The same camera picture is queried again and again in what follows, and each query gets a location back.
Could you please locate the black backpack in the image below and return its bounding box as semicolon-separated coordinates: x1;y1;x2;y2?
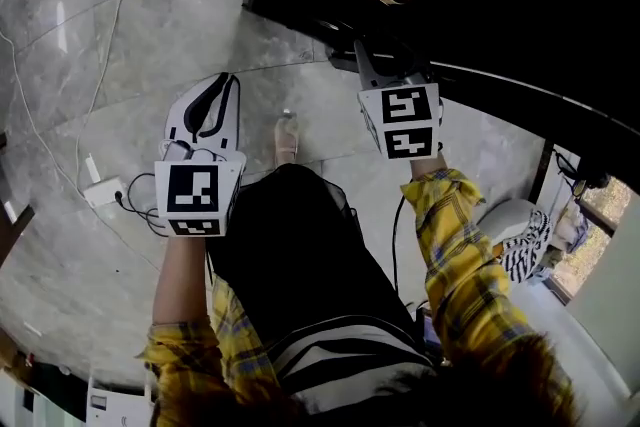
552;148;614;190

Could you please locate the person's right forearm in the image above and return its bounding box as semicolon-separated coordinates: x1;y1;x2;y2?
399;154;541;361

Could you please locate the white round ottoman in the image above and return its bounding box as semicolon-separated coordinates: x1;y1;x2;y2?
474;198;554;284

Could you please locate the person's beige shoe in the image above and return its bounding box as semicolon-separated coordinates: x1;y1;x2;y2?
273;109;301;167

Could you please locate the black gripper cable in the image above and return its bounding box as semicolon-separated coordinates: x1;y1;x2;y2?
391;193;407;292
115;172;171;236

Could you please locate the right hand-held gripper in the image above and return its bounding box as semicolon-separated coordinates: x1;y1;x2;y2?
353;39;445;162

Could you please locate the white power adapter with cable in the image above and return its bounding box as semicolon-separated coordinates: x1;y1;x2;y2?
82;176;126;210

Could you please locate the dark wooden stool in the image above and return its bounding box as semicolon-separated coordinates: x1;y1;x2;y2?
0;129;37;269

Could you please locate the person's striped shirt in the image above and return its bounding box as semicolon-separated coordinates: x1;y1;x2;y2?
269;314;441;416

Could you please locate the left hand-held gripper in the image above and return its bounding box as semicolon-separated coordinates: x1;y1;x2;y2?
153;71;247;239

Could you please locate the person's left forearm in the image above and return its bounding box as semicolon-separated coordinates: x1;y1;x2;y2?
144;234;221;366

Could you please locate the black white striped cloth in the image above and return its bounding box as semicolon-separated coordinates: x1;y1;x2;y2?
499;209;554;282

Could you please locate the person's yellow plaid shirt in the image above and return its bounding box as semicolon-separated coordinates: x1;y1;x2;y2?
134;167;576;427

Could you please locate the person's black skirt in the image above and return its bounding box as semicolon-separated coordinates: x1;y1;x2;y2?
207;163;429;351

